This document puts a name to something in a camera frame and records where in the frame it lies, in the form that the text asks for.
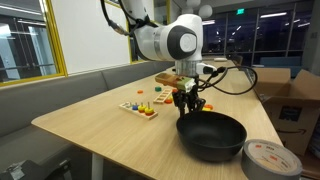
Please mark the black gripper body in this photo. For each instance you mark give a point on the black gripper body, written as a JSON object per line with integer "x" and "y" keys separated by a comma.
{"x": 188, "y": 98}

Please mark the wooden slotted tray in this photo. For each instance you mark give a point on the wooden slotted tray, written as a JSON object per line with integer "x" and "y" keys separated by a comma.
{"x": 160, "y": 99}

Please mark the grey duct tape roll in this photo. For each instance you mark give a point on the grey duct tape roll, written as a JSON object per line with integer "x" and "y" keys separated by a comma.
{"x": 265, "y": 160}

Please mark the wooden number stacking board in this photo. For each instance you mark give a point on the wooden number stacking board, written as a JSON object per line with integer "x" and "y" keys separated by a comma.
{"x": 139, "y": 110}

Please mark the green cube block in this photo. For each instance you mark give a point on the green cube block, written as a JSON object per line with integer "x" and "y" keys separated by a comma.
{"x": 158, "y": 89}

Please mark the orange disc front left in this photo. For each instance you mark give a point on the orange disc front left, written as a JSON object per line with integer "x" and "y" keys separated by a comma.
{"x": 140, "y": 91}

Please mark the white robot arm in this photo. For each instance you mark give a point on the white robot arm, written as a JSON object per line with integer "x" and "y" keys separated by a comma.
{"x": 180, "y": 41}

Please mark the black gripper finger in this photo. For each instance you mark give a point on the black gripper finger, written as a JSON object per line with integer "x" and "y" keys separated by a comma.
{"x": 193, "y": 107}
{"x": 182, "y": 109}

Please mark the yellow block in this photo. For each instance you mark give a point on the yellow block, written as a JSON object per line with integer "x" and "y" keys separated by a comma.
{"x": 206, "y": 109}

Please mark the black bowl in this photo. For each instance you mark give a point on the black bowl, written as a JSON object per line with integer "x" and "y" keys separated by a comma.
{"x": 211, "y": 136}

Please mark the orange disc far right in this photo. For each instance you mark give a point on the orange disc far right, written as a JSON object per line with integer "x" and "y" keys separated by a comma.
{"x": 208, "y": 106}

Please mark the open cardboard box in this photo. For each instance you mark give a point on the open cardboard box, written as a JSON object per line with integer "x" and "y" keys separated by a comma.
{"x": 293, "y": 105}

